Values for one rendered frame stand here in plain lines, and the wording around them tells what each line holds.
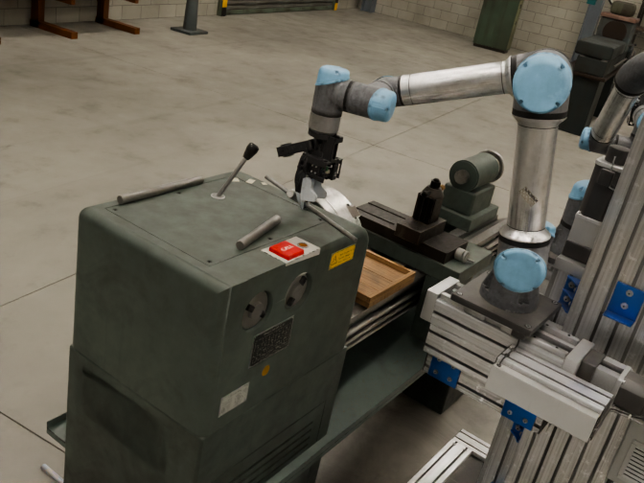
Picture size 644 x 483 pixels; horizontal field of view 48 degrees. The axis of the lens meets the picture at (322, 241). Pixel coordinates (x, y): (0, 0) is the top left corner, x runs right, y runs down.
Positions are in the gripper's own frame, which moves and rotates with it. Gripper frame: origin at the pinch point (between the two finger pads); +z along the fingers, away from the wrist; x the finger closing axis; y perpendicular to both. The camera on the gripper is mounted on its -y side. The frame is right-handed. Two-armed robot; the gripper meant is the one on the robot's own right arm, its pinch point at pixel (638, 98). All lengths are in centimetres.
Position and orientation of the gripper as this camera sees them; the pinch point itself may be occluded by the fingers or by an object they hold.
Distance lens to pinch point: 286.5
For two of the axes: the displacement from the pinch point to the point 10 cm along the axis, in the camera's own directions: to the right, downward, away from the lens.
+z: 2.7, -3.6, 9.0
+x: 9.6, 1.5, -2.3
